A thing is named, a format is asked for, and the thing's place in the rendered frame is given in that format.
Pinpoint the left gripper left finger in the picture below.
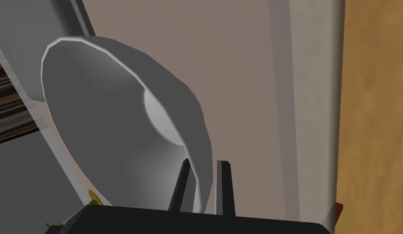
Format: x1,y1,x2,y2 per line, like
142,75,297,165
168,158,192,213

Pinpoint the small yellow flat thing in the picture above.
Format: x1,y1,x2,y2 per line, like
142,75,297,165
87,189,104,206

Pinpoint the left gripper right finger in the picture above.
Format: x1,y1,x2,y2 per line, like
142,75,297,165
215,160,237,217

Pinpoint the grey bowl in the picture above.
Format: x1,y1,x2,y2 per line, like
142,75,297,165
40,35,215,215

